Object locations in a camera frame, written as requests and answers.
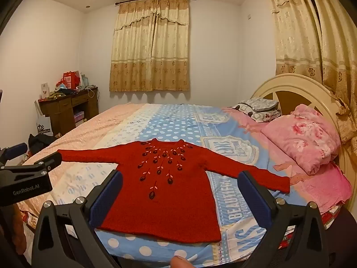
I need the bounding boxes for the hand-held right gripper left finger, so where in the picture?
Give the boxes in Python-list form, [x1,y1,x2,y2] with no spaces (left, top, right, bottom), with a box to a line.
[31,170,124,268]

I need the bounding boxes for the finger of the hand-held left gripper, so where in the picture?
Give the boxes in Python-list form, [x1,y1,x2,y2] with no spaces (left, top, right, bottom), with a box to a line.
[0,142,28,168]
[35,152,62,174]

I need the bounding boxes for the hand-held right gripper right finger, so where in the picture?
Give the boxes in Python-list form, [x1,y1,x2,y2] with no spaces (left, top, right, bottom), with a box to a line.
[237,170,330,268]

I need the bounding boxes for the red embroidered sweater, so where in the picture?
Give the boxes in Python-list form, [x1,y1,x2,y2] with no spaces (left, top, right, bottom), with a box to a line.
[56,139,291,243]

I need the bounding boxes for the person's left forearm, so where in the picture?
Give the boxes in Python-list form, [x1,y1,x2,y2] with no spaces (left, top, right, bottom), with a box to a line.
[8,205,27,256]

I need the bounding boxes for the person's right hand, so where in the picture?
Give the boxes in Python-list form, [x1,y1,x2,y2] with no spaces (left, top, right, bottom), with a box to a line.
[170,255,193,268]

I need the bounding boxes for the black bag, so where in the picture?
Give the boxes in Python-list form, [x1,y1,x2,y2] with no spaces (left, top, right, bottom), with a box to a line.
[28,133,60,155]

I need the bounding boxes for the white paper bag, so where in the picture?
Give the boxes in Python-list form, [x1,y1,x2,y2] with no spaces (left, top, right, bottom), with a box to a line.
[34,100,54,137]

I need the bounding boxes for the dark wooden desk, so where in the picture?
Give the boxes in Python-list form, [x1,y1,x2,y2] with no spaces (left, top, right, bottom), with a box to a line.
[38,86,99,136]

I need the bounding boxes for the red patterned mattress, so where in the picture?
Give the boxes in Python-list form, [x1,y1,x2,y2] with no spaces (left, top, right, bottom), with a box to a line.
[279,204,344,249]

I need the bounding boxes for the dark cloth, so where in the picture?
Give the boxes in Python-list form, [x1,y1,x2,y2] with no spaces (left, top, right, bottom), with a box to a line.
[47,88,78,99]

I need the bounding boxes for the pink blanket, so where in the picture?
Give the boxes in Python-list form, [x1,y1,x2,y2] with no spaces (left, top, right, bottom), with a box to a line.
[223,106,352,213]

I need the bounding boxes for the pink floral quilt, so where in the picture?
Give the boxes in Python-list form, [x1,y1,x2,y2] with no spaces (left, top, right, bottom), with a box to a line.
[262,104,341,175]

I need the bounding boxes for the red gift box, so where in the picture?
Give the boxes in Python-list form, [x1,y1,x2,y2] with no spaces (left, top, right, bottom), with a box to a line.
[63,71,81,88]

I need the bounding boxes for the white pillow with dark hearts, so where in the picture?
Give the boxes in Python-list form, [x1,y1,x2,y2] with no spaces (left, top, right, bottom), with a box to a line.
[233,103,282,123]

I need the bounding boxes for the grey patterned pillow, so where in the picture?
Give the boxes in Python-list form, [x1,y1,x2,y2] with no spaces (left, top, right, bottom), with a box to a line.
[240,97,279,112]

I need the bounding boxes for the dotted printed bed sheet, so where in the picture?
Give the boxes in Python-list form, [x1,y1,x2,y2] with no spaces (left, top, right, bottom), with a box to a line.
[17,102,299,267]

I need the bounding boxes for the cream wooden headboard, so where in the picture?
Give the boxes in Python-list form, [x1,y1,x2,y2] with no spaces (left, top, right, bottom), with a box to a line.
[251,73,355,210]

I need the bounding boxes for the beige window curtain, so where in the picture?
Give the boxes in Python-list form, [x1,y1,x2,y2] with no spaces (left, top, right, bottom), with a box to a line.
[109,0,191,92]

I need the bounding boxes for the beige floral side curtain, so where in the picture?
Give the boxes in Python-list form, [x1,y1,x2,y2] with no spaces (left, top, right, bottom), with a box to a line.
[265,0,357,162]

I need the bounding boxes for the dark curtain rod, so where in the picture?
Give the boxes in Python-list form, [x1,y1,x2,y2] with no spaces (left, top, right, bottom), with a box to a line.
[115,0,196,5]

